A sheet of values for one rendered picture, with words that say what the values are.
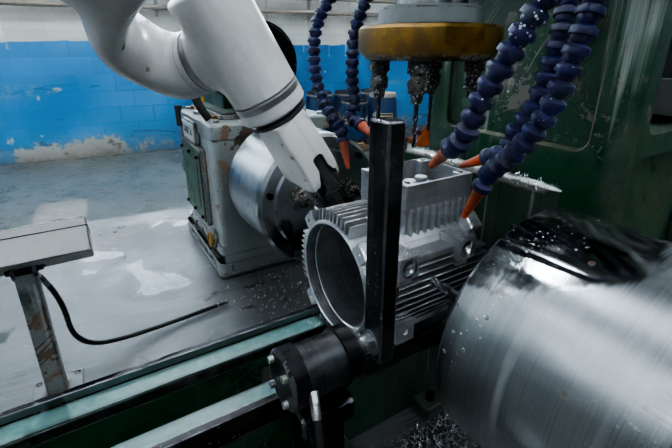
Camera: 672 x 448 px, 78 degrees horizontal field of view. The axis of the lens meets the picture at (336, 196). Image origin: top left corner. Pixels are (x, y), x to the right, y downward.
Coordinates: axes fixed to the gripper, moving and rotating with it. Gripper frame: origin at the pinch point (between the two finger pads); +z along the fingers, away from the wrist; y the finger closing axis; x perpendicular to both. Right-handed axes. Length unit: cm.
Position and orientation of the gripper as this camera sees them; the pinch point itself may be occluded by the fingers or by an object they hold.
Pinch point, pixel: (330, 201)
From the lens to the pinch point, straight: 60.4
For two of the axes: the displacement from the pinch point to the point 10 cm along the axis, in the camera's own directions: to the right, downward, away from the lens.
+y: 5.2, 2.9, -8.0
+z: 4.3, 7.3, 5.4
